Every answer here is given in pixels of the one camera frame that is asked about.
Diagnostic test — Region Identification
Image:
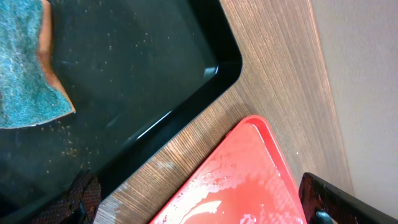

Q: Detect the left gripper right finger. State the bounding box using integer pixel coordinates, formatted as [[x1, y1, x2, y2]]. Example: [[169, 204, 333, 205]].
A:
[[298, 172, 397, 224]]

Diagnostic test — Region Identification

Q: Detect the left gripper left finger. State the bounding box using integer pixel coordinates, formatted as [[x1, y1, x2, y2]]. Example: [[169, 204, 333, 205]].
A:
[[30, 170, 101, 224]]

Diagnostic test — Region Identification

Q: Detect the green and orange sponge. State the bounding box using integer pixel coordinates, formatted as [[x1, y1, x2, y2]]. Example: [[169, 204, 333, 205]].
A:
[[1, 0, 75, 129]]

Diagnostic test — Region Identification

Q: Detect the red plastic tray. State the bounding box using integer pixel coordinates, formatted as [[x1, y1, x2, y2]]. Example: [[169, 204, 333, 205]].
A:
[[151, 115, 306, 224]]

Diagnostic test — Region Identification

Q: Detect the black water tray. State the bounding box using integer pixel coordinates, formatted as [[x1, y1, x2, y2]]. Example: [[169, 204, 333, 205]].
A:
[[1, 0, 242, 223]]

